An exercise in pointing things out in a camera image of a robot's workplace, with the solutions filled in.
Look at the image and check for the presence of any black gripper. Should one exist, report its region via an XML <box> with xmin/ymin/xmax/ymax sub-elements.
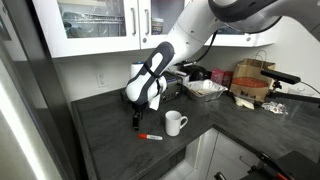
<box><xmin>131</xmin><ymin>99</ymin><xmax>150</xmax><ymax>132</ymax></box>

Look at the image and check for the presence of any white folded paper napkin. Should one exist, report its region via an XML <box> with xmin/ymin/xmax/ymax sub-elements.
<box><xmin>233</xmin><ymin>96</ymin><xmax>256</xmax><ymax>111</ymax></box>

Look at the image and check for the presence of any black camera on stand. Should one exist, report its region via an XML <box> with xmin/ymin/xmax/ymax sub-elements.
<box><xmin>260</xmin><ymin>68</ymin><xmax>320</xmax><ymax>105</ymax></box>

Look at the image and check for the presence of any round tin can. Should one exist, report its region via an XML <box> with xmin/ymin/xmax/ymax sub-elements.
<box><xmin>151</xmin><ymin>17</ymin><xmax>165</xmax><ymax>36</ymax></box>

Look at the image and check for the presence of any white wall outlet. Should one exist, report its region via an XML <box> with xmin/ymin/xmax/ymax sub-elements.
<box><xmin>96</xmin><ymin>72</ymin><xmax>109</xmax><ymax>89</ymax></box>

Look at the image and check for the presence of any red marker with white barrel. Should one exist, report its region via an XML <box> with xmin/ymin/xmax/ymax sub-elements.
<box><xmin>137</xmin><ymin>133</ymin><xmax>164</xmax><ymax>142</ymax></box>

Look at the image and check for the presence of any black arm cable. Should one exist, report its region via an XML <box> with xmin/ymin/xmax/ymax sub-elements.
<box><xmin>194</xmin><ymin>30</ymin><xmax>219</xmax><ymax>64</ymax></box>

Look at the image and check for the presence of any white upper kitchen cabinet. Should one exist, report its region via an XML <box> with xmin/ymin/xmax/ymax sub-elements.
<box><xmin>31</xmin><ymin>0</ymin><xmax>279</xmax><ymax>60</ymax></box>

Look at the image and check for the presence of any white cloth wrap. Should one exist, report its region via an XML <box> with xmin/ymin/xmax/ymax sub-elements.
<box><xmin>147</xmin><ymin>75</ymin><xmax>168</xmax><ymax>111</ymax></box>

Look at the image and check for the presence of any aluminium foil tray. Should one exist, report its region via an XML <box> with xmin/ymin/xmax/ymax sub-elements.
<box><xmin>182</xmin><ymin>78</ymin><xmax>230</xmax><ymax>103</ymax></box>

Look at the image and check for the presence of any black and silver toaster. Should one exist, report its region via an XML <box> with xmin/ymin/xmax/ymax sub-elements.
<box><xmin>159</xmin><ymin>72</ymin><xmax>184</xmax><ymax>104</ymax></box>

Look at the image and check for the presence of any silver cabinet door handle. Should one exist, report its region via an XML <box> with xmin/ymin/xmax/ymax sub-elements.
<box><xmin>143</xmin><ymin>7</ymin><xmax>151</xmax><ymax>36</ymax></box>
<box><xmin>130</xmin><ymin>6</ymin><xmax>138</xmax><ymax>37</ymax></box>

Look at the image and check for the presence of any brown paper bag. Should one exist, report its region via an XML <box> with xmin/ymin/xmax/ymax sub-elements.
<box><xmin>229</xmin><ymin>49</ymin><xmax>277</xmax><ymax>103</ymax></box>

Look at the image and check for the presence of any white ceramic mug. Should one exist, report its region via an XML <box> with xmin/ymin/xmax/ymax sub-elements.
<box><xmin>164</xmin><ymin>110</ymin><xmax>189</xmax><ymax>138</ymax></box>

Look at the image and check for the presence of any red cardboard box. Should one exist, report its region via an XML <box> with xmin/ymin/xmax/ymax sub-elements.
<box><xmin>210</xmin><ymin>68</ymin><xmax>235</xmax><ymax>89</ymax></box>

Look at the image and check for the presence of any metal dish rack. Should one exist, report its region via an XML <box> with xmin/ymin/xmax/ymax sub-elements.
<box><xmin>62</xmin><ymin>11</ymin><xmax>128</xmax><ymax>39</ymax></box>

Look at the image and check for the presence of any crumpled clear plastic wrapper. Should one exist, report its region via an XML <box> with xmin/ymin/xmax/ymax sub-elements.
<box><xmin>261</xmin><ymin>101</ymin><xmax>290</xmax><ymax>116</ymax></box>

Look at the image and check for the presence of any dark stainless refrigerator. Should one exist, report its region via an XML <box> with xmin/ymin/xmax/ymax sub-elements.
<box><xmin>0</xmin><ymin>0</ymin><xmax>81</xmax><ymax>180</ymax></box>

